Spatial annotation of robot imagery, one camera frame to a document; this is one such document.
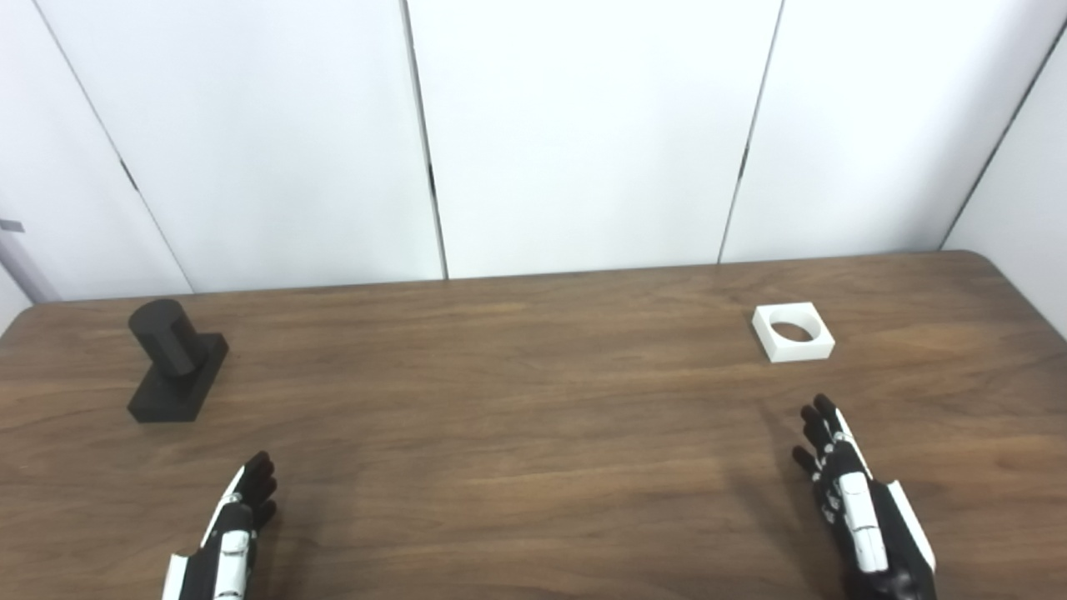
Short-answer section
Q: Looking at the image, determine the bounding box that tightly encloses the grey wall corner post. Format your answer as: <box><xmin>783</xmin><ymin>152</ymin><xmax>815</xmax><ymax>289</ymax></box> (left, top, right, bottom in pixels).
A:
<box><xmin>0</xmin><ymin>218</ymin><xmax>61</xmax><ymax>303</ymax></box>

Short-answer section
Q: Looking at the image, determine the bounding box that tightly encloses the white and black left hand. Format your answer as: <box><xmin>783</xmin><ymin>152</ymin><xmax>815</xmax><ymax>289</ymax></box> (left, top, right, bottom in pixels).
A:
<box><xmin>163</xmin><ymin>452</ymin><xmax>278</xmax><ymax>600</ymax></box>

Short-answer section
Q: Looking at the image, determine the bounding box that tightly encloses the white square piece with hole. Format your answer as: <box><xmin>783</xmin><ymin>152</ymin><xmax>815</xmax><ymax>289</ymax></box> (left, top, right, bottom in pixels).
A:
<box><xmin>752</xmin><ymin>302</ymin><xmax>835</xmax><ymax>363</ymax></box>

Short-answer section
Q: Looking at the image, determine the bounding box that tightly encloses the black peg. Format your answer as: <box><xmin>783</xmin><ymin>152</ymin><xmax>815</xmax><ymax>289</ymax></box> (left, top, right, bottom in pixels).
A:
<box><xmin>127</xmin><ymin>298</ymin><xmax>229</xmax><ymax>423</ymax></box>

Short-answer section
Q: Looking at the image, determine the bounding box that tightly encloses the white and black right hand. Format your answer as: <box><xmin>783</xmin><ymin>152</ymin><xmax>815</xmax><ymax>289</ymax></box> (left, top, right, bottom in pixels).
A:
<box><xmin>792</xmin><ymin>394</ymin><xmax>937</xmax><ymax>600</ymax></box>

